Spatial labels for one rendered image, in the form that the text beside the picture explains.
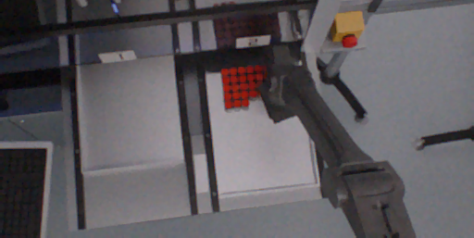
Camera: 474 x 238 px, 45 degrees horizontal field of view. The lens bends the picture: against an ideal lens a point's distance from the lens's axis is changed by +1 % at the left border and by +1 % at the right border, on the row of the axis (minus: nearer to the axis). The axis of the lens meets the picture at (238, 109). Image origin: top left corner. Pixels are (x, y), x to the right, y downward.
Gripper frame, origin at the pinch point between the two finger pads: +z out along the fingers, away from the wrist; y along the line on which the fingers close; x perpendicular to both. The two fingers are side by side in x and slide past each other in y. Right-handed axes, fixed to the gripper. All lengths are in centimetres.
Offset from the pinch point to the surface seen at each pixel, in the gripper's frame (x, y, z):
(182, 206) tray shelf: 30.5, -13.7, 9.7
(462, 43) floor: -106, 18, 99
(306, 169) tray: -3.1, -16.4, 9.6
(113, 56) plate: 33.4, 25.9, -4.2
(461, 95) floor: -95, -4, 99
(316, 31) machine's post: -16.1, 13.7, -5.9
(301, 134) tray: -5.5, -7.2, 9.8
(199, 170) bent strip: 23.3, -6.5, 9.6
